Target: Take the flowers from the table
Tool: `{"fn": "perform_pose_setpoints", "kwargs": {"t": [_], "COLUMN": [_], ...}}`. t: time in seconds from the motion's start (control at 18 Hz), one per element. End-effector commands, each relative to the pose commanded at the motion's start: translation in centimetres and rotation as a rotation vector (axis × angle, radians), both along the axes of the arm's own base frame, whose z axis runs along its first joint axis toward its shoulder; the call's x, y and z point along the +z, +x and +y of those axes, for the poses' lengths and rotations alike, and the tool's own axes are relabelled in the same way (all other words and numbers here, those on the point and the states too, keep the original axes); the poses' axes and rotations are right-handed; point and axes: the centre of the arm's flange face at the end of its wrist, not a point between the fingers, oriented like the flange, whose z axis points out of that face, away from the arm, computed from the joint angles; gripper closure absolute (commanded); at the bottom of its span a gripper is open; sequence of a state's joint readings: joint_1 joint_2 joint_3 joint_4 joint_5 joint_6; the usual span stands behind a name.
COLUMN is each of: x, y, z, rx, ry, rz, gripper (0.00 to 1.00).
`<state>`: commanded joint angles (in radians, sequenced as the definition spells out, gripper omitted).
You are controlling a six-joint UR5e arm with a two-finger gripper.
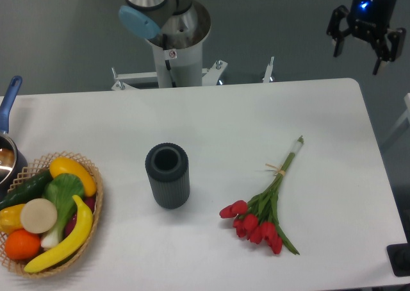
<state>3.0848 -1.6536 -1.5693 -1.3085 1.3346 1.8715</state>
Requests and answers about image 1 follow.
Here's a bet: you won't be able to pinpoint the yellow squash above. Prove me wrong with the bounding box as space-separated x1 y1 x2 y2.
49 156 97 197

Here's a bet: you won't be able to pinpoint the yellow bell pepper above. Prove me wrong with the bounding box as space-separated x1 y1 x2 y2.
0 204 25 234

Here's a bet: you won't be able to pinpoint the blue handled saucepan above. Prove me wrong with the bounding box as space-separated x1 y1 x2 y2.
1 76 28 199

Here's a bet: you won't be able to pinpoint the black device at table edge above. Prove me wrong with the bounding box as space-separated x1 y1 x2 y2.
386 243 409 277

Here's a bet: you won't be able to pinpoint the red tulip bouquet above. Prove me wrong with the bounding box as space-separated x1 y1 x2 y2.
219 137 304 255

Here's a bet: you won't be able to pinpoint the beige round disc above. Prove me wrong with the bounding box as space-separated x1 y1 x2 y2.
20 198 58 234

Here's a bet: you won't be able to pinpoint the dark red vegetable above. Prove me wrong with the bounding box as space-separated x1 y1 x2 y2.
64 196 95 238

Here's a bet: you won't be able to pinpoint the green cucumber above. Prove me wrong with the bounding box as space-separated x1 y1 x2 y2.
1 169 53 210

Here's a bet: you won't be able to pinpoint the yellow banana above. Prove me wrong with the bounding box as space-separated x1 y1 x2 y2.
24 195 93 274

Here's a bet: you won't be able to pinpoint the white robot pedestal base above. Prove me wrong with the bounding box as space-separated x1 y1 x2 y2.
111 42 228 91

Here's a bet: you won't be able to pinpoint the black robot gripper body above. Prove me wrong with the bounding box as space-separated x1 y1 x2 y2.
348 0 397 42

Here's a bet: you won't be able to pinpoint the woven wicker basket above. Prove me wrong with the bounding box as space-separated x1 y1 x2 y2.
1 151 103 279

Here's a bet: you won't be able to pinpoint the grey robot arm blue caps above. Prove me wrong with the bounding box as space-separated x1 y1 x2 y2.
119 0 406 74

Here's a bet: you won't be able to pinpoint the green bok choy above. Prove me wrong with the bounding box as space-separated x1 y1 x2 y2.
41 173 85 250

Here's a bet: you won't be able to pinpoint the dark grey ribbed vase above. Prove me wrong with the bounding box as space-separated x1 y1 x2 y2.
145 143 190 209

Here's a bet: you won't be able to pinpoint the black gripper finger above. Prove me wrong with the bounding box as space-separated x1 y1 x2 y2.
326 5 351 57
372 28 406 75

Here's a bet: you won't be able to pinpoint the white furniture part at right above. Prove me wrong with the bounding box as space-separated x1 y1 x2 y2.
382 93 410 147

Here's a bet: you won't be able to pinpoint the orange fruit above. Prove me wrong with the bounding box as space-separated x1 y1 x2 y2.
4 229 40 260

